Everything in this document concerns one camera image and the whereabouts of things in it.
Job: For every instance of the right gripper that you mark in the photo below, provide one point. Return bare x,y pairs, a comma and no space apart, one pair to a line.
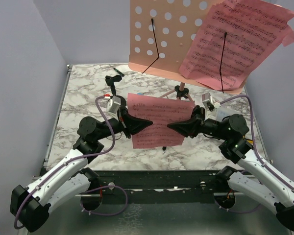
191,127

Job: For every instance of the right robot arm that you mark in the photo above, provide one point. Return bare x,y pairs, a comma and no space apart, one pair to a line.
273,190

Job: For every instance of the pink sheet music pages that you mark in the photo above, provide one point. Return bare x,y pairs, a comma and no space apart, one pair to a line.
161,111

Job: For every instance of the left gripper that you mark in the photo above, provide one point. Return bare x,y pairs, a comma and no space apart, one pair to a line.
133,124

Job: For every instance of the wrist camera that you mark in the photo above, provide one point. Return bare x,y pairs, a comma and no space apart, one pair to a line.
113,103
209,102

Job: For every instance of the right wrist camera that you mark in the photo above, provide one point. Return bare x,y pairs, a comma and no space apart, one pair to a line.
209,102

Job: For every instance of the pink music stand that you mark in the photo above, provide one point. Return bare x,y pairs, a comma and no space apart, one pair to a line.
161,33

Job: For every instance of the green black pen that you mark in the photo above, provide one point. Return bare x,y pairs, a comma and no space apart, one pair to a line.
119,72

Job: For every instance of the black microphone stand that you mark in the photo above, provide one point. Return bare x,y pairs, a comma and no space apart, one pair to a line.
110,80

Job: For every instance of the pink sheet music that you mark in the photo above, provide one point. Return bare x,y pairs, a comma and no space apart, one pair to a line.
233,40

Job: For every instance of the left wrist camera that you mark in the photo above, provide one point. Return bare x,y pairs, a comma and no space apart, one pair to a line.
113,103

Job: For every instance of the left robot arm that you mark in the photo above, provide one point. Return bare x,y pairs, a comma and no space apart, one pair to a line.
32,205

